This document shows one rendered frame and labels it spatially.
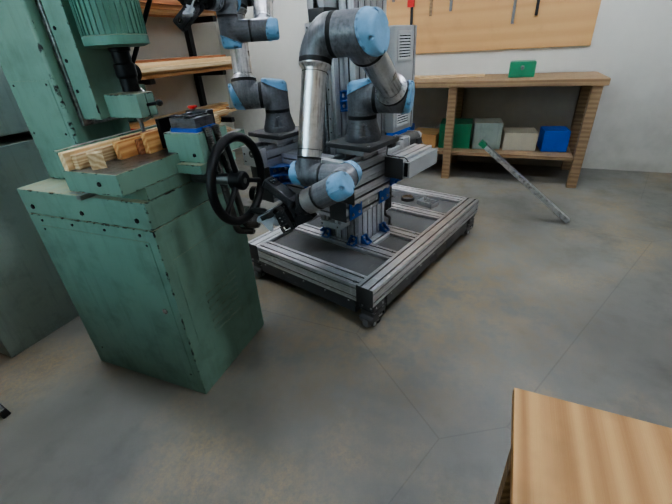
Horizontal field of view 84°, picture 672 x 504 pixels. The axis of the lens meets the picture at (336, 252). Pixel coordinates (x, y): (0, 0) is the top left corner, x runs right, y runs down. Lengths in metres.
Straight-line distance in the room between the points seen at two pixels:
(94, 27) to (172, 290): 0.77
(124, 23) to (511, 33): 3.41
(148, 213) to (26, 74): 0.60
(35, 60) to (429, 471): 1.72
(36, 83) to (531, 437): 1.60
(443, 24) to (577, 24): 1.11
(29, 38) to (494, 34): 3.54
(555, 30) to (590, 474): 3.73
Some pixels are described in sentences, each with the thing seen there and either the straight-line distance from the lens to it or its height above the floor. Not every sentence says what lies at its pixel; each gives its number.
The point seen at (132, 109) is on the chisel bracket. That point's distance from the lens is 1.38.
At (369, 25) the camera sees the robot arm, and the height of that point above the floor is 1.21.
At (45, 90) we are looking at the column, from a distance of 1.53.
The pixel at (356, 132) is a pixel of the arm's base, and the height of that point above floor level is 0.86.
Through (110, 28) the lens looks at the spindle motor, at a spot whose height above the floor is 1.24.
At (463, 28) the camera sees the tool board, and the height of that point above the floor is 1.24.
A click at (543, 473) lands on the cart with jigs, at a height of 0.53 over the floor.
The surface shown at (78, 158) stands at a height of 0.93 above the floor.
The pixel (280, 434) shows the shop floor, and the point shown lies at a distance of 1.44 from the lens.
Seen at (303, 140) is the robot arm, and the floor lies 0.92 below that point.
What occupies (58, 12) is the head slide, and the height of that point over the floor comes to 1.29.
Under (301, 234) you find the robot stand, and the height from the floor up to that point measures 0.21.
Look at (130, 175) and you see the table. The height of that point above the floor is 0.89.
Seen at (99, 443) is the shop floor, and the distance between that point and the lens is 1.67.
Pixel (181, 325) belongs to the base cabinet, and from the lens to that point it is 1.41.
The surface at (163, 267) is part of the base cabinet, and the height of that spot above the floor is 0.58.
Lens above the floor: 1.17
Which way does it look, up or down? 29 degrees down
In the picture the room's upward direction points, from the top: 4 degrees counter-clockwise
